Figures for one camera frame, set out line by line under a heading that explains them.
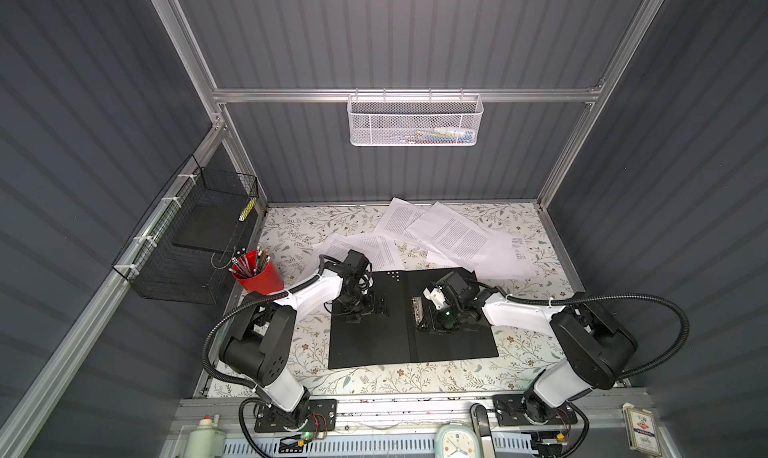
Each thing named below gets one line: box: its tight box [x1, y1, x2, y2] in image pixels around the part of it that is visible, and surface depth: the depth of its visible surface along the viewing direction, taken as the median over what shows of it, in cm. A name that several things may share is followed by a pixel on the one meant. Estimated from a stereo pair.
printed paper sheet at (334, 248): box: [300, 233, 361, 279], surface depth 111 cm
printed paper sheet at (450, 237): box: [406, 202, 536, 280], surface depth 111 cm
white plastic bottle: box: [184, 414, 226, 458], surface depth 66 cm
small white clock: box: [434, 423, 481, 458], surface depth 69 cm
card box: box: [622, 402, 662, 457], surface depth 72 cm
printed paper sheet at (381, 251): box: [338, 234, 406, 271], surface depth 110 cm
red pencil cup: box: [228, 246, 285, 295], surface depth 88 cm
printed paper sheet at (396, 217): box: [373, 197, 425, 237], surface depth 118 cm
